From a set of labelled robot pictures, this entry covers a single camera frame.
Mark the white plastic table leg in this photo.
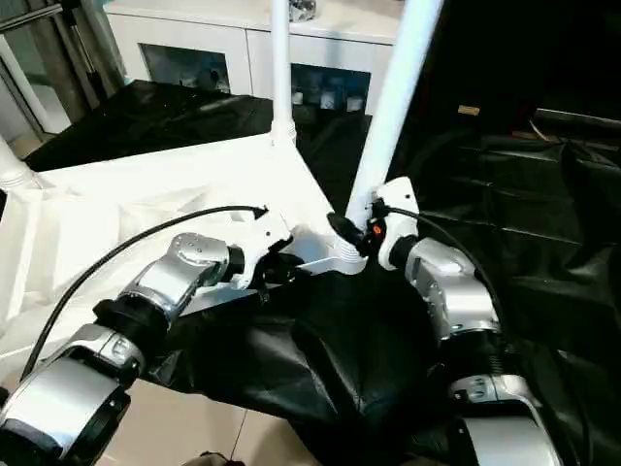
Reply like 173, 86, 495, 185
333, 0, 445, 267
269, 0, 298, 145
0, 135, 33, 193

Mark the white plastic table top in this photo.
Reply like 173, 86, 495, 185
0, 128, 370, 363

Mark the black plastic mat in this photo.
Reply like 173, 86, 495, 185
21, 77, 621, 466

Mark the dark robot foot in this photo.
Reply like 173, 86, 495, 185
186, 450, 239, 466

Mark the black bundle in clear bag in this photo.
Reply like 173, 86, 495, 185
289, 0, 319, 23

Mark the dark horizontal bar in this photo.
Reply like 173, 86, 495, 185
533, 109, 621, 130

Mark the white glass-door cabinet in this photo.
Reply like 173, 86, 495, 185
104, 0, 404, 116

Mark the black fabric backdrop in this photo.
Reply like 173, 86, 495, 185
392, 0, 621, 142

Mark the grey metal tripod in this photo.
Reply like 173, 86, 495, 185
0, 0, 127, 142

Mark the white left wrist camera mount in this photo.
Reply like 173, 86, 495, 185
231, 208, 295, 292

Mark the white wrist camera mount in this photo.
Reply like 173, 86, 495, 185
231, 208, 295, 292
371, 177, 418, 271

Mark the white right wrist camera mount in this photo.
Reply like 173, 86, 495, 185
371, 177, 418, 271

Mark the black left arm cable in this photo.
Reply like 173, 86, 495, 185
18, 204, 271, 384

